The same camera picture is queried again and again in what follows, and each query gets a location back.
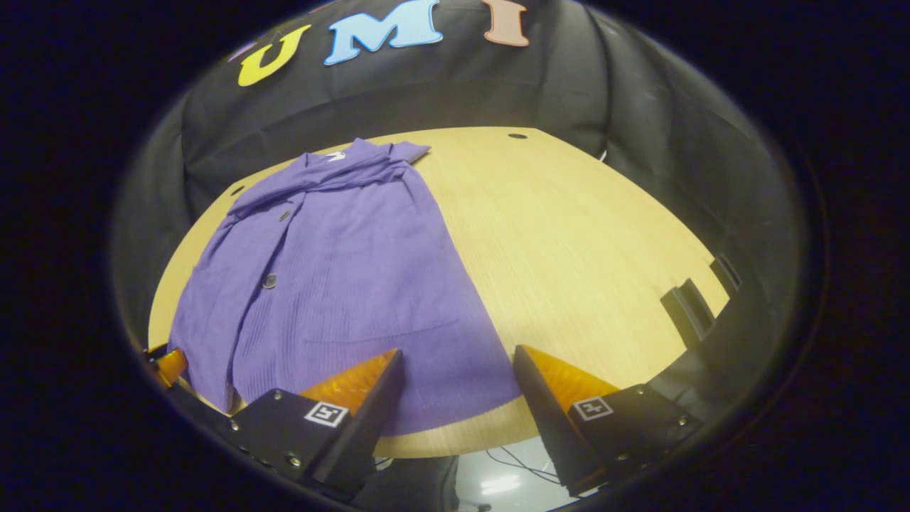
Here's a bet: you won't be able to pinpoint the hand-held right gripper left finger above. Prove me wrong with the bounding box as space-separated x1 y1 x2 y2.
227 348 405 498

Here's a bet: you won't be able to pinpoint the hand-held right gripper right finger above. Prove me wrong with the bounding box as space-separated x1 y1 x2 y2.
513 345 705 497

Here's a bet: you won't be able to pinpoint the purple button-up garment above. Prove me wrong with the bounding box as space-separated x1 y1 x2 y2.
167 139 523 436

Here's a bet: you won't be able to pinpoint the dark bulky object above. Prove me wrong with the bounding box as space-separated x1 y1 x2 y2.
352 455 461 512

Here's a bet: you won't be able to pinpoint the black backdrop cloth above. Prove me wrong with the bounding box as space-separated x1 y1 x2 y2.
110 0 801 427

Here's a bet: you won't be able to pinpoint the black floor cable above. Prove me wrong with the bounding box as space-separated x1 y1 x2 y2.
486 444 562 486

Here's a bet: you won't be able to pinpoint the black bracket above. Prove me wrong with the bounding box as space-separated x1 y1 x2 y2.
710 252 744 294
660 277 717 349

